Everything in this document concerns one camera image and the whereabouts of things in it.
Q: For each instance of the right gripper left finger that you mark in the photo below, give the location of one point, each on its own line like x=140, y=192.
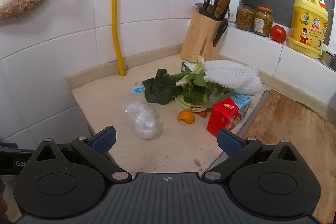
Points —
x=95, y=149

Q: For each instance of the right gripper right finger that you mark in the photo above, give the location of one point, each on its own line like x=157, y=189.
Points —
x=239, y=151

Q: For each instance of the red blue drink carton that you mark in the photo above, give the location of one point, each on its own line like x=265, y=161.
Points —
x=228, y=113

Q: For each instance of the clear plastic bag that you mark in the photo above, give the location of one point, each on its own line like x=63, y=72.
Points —
x=145, y=120

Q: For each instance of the light green cabbage leaves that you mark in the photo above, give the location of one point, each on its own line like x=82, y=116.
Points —
x=196, y=94

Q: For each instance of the white foam fruit net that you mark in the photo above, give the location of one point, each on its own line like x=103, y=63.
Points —
x=230, y=74

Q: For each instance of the black kitchen scissors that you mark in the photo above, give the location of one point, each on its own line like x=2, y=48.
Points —
x=222, y=28

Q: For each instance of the wooden cutting board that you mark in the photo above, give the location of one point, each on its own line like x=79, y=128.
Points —
x=280, y=117

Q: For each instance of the orange peel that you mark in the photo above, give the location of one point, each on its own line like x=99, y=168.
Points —
x=186, y=116

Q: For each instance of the green white box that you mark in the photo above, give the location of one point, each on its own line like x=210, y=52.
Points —
x=187, y=67

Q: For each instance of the wooden knife block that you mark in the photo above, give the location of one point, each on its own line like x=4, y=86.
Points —
x=199, y=39

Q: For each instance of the red tomato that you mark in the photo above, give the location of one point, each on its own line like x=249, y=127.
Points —
x=278, y=34

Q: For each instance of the steel bowl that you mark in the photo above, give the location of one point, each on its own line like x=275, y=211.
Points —
x=328, y=59

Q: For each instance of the glass jar orange lid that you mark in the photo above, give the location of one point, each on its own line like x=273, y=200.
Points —
x=263, y=21

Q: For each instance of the hanging bag of grains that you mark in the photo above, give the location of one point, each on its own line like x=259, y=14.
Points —
x=14, y=9

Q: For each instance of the yellow pipe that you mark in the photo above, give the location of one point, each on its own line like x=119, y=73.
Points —
x=116, y=43

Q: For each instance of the wooden handled knife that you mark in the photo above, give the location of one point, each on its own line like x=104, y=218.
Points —
x=221, y=7

